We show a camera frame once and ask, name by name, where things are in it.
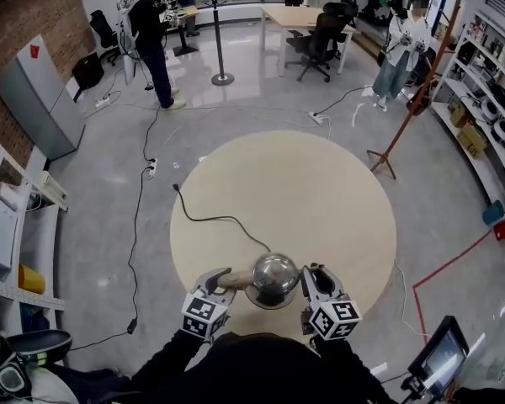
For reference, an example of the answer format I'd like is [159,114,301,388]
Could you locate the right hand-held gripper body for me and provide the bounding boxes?
[299,296,363,342]

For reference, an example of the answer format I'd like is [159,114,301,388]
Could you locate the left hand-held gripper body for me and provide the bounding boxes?
[181,284,237,339]

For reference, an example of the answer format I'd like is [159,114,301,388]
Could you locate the steel electric kettle beige handle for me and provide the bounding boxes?
[216,252,302,306]

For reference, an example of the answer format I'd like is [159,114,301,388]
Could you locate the person's right forearm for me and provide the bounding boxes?
[313,335,391,401]

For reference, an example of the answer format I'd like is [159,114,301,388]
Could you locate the person's left forearm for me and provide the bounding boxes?
[128,328,205,395]

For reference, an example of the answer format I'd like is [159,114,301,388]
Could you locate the person's black sweater torso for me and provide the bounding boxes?
[121,330,401,404]

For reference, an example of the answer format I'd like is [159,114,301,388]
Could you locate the black monitor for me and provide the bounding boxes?
[399,315,471,403]

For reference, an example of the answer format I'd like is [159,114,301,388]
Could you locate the dark oval hard case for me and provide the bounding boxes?
[6,328,74,365]

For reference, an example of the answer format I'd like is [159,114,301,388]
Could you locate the white pegboard shelving unit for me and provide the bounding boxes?
[0,122,71,355]

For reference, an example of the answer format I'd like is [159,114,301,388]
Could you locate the yellow bin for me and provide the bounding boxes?
[17,263,47,294]

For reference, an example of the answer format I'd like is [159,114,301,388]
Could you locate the brown wooden coat stand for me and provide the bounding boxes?
[365,4,463,181]

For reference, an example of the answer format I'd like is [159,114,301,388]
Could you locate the teal bin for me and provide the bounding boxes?
[481,199,505,226]

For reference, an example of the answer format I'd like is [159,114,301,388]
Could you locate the white open shelving unit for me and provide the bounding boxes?
[428,8,505,226]

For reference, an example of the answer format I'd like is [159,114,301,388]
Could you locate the cardboard box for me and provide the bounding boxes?
[457,123,489,159]
[449,100,473,129]

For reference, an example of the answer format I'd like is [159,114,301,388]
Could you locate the small white appliance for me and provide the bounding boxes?
[0,181,27,213]

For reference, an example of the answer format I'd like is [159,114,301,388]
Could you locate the black box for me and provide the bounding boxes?
[72,51,106,101]

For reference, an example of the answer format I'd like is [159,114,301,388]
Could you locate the grey cabinet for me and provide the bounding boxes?
[0,34,87,162]

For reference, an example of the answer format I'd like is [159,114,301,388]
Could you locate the black coat stand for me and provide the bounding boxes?
[199,0,236,88]

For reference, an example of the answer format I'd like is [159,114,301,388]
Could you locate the black office chair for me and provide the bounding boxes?
[88,9,122,67]
[284,0,359,84]

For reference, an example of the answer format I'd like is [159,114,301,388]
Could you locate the small wooden standing desk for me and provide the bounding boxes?
[163,4,201,57]

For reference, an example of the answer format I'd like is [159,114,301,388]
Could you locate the light wooden desk white legs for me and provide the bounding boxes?
[260,5,362,77]

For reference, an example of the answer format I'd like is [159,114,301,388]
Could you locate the white floor cable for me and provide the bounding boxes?
[392,258,433,339]

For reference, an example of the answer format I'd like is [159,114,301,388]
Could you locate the black kettle power cord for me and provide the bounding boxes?
[172,183,273,255]

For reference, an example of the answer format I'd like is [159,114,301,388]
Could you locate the black cable with adapter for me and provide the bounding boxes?
[66,170,158,352]

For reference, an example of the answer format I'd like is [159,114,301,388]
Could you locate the thin black floor cable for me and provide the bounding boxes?
[377,371,410,385]

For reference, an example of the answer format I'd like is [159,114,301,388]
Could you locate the round beige table black pedestal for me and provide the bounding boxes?
[169,130,399,345]

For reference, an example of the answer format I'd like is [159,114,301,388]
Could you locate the black power strip cable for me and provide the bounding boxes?
[314,84,375,117]

